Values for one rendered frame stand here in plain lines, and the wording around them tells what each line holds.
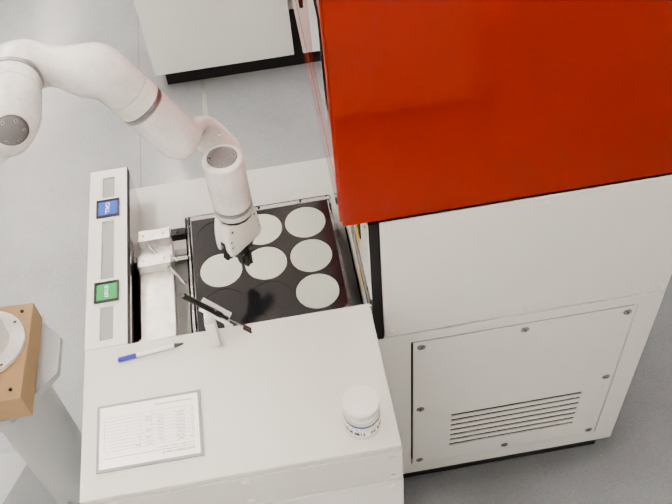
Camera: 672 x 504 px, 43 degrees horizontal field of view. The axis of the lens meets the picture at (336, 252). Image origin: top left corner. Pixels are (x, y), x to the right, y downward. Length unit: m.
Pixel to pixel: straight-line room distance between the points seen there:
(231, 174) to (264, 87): 2.23
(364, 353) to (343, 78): 0.63
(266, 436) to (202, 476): 0.14
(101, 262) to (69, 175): 1.70
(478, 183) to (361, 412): 0.48
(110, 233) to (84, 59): 0.67
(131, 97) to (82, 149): 2.27
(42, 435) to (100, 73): 1.07
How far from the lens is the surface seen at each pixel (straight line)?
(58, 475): 2.50
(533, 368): 2.28
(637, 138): 1.72
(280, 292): 2.00
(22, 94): 1.57
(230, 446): 1.73
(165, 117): 1.63
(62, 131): 3.98
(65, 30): 4.57
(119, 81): 1.58
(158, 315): 2.04
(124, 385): 1.86
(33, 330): 2.14
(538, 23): 1.46
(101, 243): 2.12
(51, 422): 2.31
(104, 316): 1.98
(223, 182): 1.74
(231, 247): 1.88
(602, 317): 2.17
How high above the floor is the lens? 2.49
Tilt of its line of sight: 50 degrees down
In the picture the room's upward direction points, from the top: 6 degrees counter-clockwise
